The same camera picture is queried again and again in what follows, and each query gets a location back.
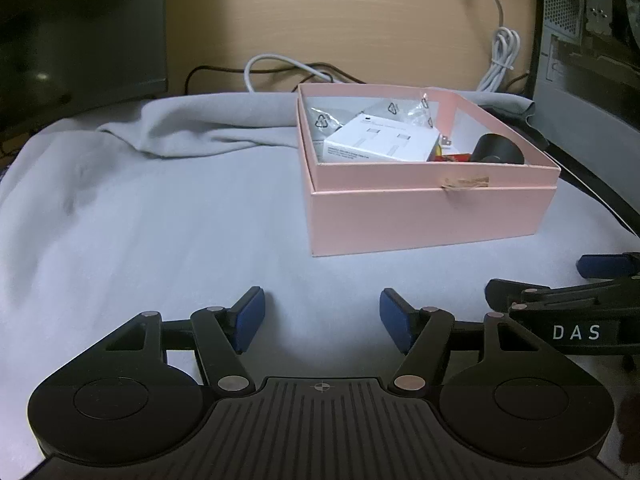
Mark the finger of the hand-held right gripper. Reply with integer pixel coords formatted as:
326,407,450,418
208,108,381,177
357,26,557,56
577,252,640,279
485,278,640,313

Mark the computer case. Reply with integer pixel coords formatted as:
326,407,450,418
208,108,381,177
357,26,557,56
529,0,640,236

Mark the dark monitor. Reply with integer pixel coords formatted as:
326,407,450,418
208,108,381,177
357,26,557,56
0,0,169,133

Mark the pink cardboard box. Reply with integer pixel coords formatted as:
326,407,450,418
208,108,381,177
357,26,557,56
295,83,561,258

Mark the bundled white cable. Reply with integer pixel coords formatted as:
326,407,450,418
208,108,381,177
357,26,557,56
467,0,523,94

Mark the thin black cable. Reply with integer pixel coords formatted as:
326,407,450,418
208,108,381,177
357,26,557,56
185,62,381,97

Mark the clear plastic bag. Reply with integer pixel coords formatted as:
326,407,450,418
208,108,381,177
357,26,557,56
306,104,358,158
362,95,418,123
412,89,438,128

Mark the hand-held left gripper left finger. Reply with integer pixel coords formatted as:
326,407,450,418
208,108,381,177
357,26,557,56
102,286,266,393

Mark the white cable box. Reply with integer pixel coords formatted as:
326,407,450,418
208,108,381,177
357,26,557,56
321,113,442,164

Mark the grey blanket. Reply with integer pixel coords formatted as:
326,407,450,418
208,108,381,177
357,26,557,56
0,87,640,480

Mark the thick black cable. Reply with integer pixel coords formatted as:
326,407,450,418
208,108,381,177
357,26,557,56
477,104,640,238

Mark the black case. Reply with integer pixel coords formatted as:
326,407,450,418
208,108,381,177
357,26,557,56
470,133,526,166

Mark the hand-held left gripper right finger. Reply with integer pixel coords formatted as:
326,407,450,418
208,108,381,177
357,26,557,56
379,287,543,392

